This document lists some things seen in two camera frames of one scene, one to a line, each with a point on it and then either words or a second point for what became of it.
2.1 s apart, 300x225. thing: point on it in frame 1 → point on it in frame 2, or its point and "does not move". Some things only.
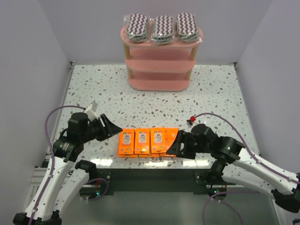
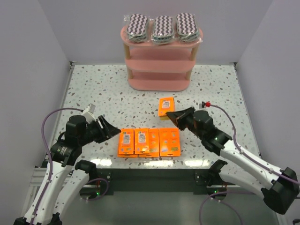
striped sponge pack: (186, 27) does not move
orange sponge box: (142, 141) does not move
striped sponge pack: (163, 31) does not move
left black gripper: (103, 127) does not move
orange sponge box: (157, 135) → (166, 104)
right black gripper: (185, 145) → (187, 119)
